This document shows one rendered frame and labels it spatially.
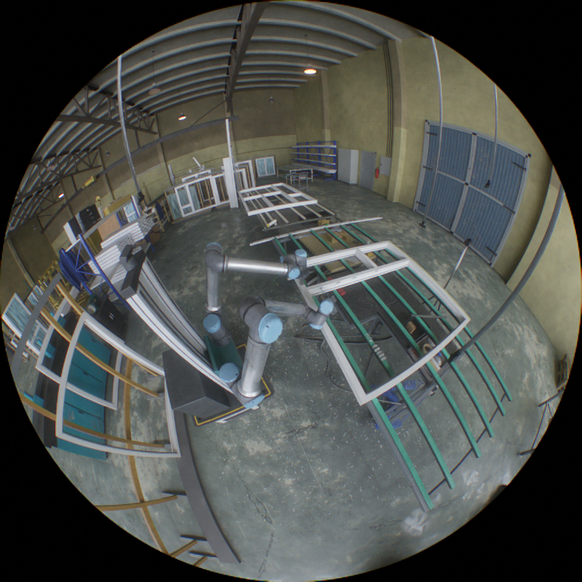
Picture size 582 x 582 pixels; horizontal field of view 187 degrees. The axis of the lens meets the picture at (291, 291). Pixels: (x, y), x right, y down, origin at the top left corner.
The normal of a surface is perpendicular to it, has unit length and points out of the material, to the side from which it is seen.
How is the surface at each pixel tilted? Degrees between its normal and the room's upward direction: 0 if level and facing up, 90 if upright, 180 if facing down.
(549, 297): 90
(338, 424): 0
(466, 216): 90
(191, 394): 0
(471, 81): 90
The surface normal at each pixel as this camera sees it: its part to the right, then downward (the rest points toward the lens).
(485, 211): -0.94, 0.29
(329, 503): -0.07, -0.70
